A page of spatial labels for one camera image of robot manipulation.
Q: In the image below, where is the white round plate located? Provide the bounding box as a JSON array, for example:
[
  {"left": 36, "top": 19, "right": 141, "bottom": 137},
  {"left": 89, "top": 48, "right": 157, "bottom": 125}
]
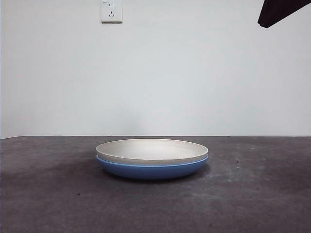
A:
[{"left": 96, "top": 138, "right": 209, "bottom": 167}]

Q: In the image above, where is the blue round plate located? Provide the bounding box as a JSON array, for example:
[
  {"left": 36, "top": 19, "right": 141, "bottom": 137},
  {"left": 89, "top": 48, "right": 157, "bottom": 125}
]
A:
[{"left": 96, "top": 154, "right": 209, "bottom": 180}]

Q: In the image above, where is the white wall socket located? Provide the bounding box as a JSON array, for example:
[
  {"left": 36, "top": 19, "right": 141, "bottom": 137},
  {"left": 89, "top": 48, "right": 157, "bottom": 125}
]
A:
[{"left": 101, "top": 0, "right": 123, "bottom": 24}]

